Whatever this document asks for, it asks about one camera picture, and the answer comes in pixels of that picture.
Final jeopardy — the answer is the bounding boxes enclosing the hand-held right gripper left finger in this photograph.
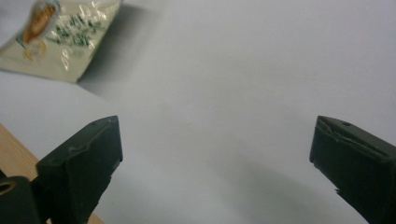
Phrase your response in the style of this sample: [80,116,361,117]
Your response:
[35,115,124,224]

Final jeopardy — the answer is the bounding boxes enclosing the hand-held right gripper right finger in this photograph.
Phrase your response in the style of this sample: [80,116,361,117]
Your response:
[308,115,396,224]

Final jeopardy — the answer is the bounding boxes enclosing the cream snack packet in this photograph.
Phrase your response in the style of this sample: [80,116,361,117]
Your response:
[0,0,124,84]

